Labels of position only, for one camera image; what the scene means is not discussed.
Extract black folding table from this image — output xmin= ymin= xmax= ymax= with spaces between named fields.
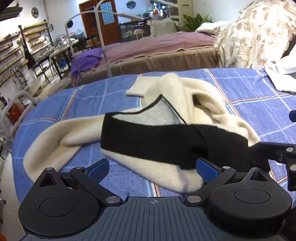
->
xmin=32 ymin=44 xmax=74 ymax=80

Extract white arched tube frame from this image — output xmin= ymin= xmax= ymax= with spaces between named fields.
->
xmin=65 ymin=0 xmax=148 ymax=80

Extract purple cloth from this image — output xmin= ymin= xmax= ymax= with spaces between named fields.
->
xmin=70 ymin=48 xmax=104 ymax=78

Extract beige camouflage quilt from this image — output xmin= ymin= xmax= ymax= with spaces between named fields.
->
xmin=195 ymin=0 xmax=296 ymax=70

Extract brown bed with mauve cover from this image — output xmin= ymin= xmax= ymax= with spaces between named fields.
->
xmin=69 ymin=31 xmax=219 ymax=85

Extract beige round cushion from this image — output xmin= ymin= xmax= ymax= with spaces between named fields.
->
xmin=39 ymin=77 xmax=72 ymax=98

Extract red canister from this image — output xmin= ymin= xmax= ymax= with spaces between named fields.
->
xmin=8 ymin=104 xmax=20 ymax=121

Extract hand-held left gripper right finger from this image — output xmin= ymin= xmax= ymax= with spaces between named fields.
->
xmin=186 ymin=158 xmax=274 ymax=204

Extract white metal rail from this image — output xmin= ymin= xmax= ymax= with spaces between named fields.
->
xmin=0 ymin=91 xmax=35 ymax=160

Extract blue plaid bed sheet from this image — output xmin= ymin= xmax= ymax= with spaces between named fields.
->
xmin=11 ymin=68 xmax=296 ymax=204

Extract cream and black knit garment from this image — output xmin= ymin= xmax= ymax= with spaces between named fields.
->
xmin=23 ymin=73 xmax=271 ymax=194

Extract cream cabinet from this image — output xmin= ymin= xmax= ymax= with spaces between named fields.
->
xmin=178 ymin=0 xmax=193 ymax=22

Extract carved wooden door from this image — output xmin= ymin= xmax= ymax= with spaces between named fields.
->
xmin=79 ymin=0 xmax=122 ymax=43

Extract green leafy plant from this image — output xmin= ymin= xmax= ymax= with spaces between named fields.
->
xmin=183 ymin=13 xmax=213 ymax=33

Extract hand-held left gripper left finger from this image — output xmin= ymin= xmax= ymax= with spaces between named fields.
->
xmin=33 ymin=159 xmax=122 ymax=205

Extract beige pillow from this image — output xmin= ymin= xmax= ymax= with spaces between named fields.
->
xmin=153 ymin=18 xmax=178 ymax=37

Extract white cloth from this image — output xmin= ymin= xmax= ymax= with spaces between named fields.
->
xmin=265 ymin=54 xmax=296 ymax=94

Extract wall display shelves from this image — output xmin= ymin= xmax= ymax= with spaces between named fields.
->
xmin=0 ymin=21 xmax=55 ymax=86

